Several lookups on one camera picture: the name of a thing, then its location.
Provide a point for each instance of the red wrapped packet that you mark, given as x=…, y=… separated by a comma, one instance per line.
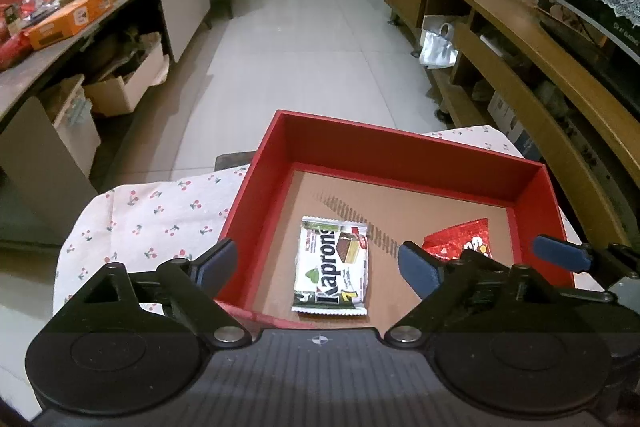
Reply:
x=15, y=49

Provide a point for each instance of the long orange box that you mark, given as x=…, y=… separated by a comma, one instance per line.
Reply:
x=65, y=19

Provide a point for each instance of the grey side table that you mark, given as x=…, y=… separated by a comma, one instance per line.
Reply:
x=45, y=62

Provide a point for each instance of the red packaged goods pile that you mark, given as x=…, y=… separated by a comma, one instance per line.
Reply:
x=25, y=2

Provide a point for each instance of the wooden shelf unit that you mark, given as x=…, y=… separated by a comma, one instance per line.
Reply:
x=540, y=57

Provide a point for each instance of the red cardboard box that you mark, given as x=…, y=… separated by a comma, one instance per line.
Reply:
x=380, y=147

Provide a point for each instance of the shiny red snack packet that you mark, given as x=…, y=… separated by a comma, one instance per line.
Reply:
x=455, y=239

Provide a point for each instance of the open white cardboard box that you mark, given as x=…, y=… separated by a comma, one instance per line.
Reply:
x=125, y=92

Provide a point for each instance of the white plastic bin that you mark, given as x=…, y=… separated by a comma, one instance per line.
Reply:
x=80, y=127

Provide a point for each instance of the white green wafer packet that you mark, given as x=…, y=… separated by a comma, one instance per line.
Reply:
x=325, y=267

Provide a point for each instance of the silver foil bag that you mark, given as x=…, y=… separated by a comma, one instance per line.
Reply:
x=439, y=49

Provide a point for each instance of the cherry print cloth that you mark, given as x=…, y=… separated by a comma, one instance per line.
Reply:
x=150, y=217

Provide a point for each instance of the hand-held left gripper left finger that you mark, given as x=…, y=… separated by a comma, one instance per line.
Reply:
x=220, y=263

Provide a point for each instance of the white carton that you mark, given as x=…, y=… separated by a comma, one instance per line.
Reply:
x=504, y=113

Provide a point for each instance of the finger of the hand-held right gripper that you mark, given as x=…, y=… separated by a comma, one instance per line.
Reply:
x=560, y=253
x=590, y=296

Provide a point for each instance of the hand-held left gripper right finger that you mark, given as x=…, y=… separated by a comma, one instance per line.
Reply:
x=417, y=269

